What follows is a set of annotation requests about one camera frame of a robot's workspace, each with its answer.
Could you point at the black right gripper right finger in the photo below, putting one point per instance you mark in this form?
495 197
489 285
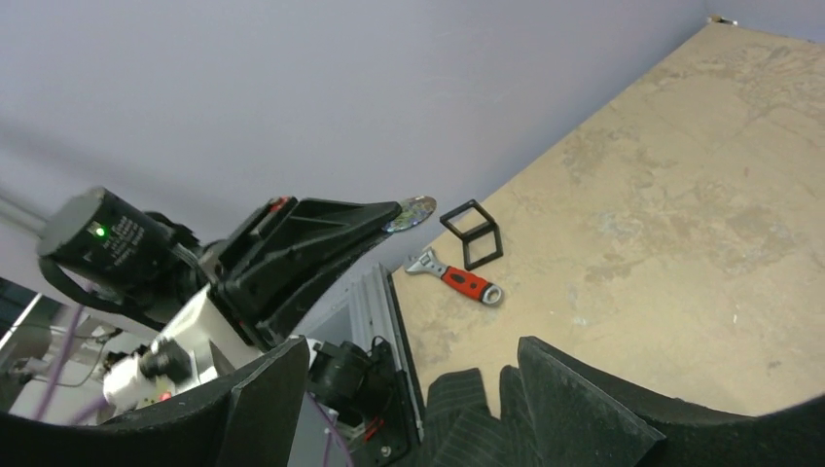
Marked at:
582 416

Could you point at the round metal pin brooch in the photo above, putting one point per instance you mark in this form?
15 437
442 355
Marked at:
414 211

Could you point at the dark pinstriped button shirt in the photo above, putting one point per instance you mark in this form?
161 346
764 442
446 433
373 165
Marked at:
460 431

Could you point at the red handled ratchet wrench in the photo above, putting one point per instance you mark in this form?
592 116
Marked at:
462 281

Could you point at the black rectangular frame tray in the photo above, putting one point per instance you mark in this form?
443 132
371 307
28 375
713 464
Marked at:
486 227

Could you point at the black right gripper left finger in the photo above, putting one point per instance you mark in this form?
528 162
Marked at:
248 418

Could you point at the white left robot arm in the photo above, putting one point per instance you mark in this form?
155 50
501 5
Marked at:
104 253

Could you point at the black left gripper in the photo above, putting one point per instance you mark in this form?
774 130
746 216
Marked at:
279 262

